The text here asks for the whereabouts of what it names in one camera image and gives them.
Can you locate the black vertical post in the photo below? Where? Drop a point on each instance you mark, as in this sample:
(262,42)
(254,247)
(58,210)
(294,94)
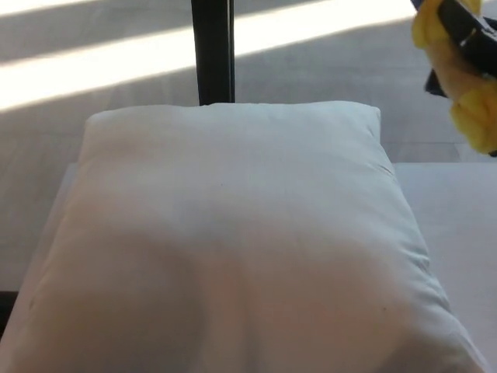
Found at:
(213,54)

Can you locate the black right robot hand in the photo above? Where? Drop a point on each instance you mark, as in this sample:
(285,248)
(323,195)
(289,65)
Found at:
(456,19)

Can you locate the white pillow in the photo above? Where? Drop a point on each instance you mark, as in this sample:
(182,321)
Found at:
(240,241)

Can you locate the hammer with yellow foam grip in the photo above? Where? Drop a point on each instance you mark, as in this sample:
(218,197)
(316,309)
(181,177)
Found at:
(471,112)

